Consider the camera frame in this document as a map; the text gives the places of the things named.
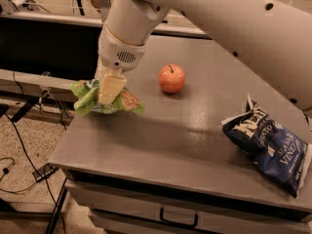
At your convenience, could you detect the black power adapter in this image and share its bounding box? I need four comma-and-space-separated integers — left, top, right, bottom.
32, 164, 58, 182

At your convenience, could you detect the grey drawer cabinet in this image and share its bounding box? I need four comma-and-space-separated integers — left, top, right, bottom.
66, 180, 311, 234

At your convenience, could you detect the black drawer handle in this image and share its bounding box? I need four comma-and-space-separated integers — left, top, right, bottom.
159, 208, 199, 229

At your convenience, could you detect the blue potato chip bag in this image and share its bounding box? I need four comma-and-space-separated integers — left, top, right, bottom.
221, 97, 312, 198

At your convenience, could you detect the metal railing frame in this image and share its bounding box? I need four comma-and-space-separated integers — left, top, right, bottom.
1, 0, 209, 40

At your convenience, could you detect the black floor cable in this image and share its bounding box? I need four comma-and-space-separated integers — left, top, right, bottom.
0, 112, 67, 234

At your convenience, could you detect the red apple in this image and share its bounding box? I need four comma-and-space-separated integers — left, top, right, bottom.
158, 64, 185, 94

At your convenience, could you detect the green rice chip bag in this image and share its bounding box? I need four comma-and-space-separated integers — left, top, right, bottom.
70, 79, 144, 116

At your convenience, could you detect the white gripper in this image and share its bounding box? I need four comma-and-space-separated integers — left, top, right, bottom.
95, 24, 146, 104

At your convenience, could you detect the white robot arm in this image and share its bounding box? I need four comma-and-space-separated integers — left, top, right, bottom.
97, 0, 312, 114

